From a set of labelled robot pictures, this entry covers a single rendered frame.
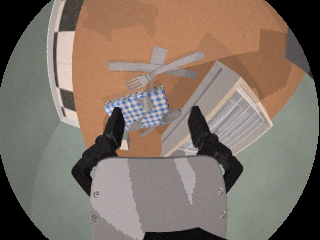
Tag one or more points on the blue and white checked towel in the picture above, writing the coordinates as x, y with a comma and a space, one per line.
133, 111

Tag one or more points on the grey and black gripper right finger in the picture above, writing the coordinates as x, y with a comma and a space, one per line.
201, 136

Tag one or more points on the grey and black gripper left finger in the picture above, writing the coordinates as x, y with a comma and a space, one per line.
105, 146

